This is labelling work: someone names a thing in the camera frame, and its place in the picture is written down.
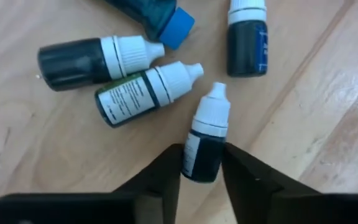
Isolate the white-capped green-label ink bottle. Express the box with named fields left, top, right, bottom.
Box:
left=94, top=60, right=204, bottom=128

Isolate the blue-capped teal ink bottle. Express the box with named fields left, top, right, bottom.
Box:
left=104, top=0, right=196, bottom=50

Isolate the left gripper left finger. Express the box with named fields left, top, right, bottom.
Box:
left=113, top=142, right=185, bottom=224

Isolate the white-capped dark ink bottle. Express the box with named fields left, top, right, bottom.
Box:
left=181, top=82, right=231, bottom=184

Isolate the white-capped blue-label ink bottle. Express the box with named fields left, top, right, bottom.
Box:
left=226, top=0, right=269, bottom=78

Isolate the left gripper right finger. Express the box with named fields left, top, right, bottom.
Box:
left=221, top=142, right=321, bottom=224

